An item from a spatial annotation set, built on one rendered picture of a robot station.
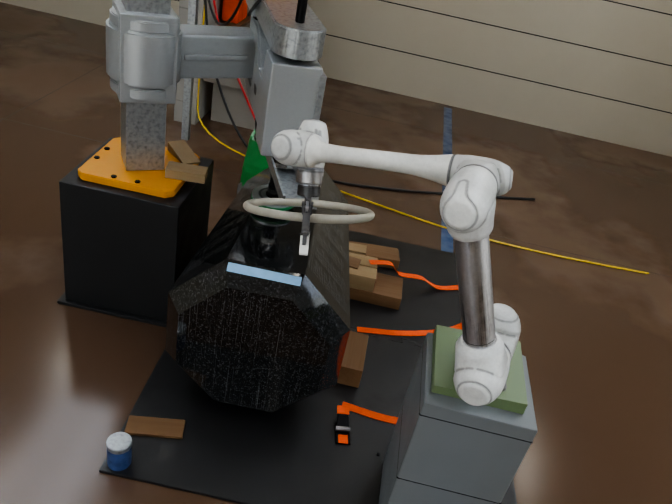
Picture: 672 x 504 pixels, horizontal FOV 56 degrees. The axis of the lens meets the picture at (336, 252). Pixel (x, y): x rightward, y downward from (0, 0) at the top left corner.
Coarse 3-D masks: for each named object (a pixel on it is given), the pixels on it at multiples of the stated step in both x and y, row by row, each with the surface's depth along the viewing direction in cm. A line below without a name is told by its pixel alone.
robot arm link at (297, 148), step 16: (272, 144) 188; (288, 144) 186; (304, 144) 188; (320, 144) 190; (288, 160) 188; (304, 160) 190; (320, 160) 191; (336, 160) 189; (352, 160) 190; (368, 160) 191; (384, 160) 192; (400, 160) 193; (416, 160) 193; (432, 160) 191; (448, 160) 189; (432, 176) 192; (448, 176) 189
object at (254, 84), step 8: (256, 24) 314; (256, 32) 308; (256, 40) 307; (264, 40) 303; (256, 48) 306; (264, 48) 302; (256, 56) 305; (264, 56) 300; (256, 64) 304; (256, 72) 304; (248, 80) 329; (256, 80) 303; (248, 88) 328; (256, 88) 302; (256, 96) 301; (256, 104) 301; (256, 112) 300; (256, 120) 299
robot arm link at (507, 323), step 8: (496, 304) 216; (504, 304) 217; (496, 312) 212; (504, 312) 213; (512, 312) 214; (496, 320) 210; (504, 320) 210; (512, 320) 211; (496, 328) 209; (504, 328) 209; (512, 328) 210; (520, 328) 214; (504, 336) 209; (512, 336) 211; (512, 344) 210; (512, 352) 210
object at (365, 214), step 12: (252, 204) 237; (264, 204) 247; (276, 204) 252; (288, 204) 255; (300, 204) 256; (324, 204) 256; (336, 204) 254; (348, 204) 252; (264, 216) 217; (276, 216) 214; (288, 216) 212; (300, 216) 211; (312, 216) 212; (324, 216) 212; (336, 216) 214; (348, 216) 217; (360, 216) 220; (372, 216) 228
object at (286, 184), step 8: (272, 160) 280; (272, 168) 277; (280, 168) 285; (296, 168) 281; (272, 176) 276; (280, 176) 278; (288, 176) 280; (280, 184) 261; (288, 184) 273; (296, 184) 274; (280, 192) 258; (288, 192) 266; (296, 192) 267
